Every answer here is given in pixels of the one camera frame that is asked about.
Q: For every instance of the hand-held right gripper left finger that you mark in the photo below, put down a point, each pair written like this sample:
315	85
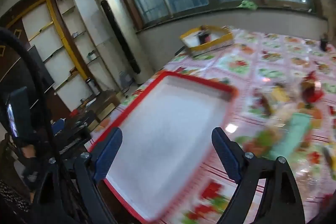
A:
109	153

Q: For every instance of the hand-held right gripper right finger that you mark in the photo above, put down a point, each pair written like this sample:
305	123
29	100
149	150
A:
225	155

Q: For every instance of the red rimmed white tray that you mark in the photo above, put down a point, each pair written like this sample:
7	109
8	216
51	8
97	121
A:
168	134

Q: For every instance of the dark coffee table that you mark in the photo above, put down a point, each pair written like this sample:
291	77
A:
76	129

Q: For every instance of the brown low cabinet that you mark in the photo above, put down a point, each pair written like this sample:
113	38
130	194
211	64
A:
107	106

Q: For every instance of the mint green snack packet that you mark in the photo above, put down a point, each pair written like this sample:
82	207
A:
294	132

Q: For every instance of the person's patterned clothing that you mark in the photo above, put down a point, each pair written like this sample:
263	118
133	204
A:
10	195

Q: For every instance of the wooden cabinet with yellow trim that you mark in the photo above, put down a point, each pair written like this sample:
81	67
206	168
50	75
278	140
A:
39	19

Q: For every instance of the fruit printed tablecloth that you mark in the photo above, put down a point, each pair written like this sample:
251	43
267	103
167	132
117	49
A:
262	61

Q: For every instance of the red snack packet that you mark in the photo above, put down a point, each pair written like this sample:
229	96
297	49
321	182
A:
312	90

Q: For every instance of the white tower air conditioner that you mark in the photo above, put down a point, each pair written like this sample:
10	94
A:
115	37

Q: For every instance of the black bottle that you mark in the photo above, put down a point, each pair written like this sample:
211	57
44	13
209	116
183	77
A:
203	36

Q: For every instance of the green cloth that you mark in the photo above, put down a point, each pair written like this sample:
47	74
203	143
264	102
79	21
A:
247	5

